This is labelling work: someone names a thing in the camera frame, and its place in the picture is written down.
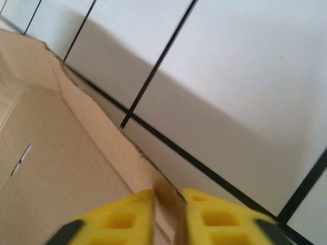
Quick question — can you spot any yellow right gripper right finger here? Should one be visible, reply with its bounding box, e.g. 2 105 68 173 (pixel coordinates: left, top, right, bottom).
180 187 295 245

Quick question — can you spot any brown cardboard box teal print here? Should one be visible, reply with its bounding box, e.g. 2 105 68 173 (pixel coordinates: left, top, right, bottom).
0 28 189 245

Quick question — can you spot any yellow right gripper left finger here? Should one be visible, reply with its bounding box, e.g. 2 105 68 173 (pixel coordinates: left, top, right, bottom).
45 188 157 245

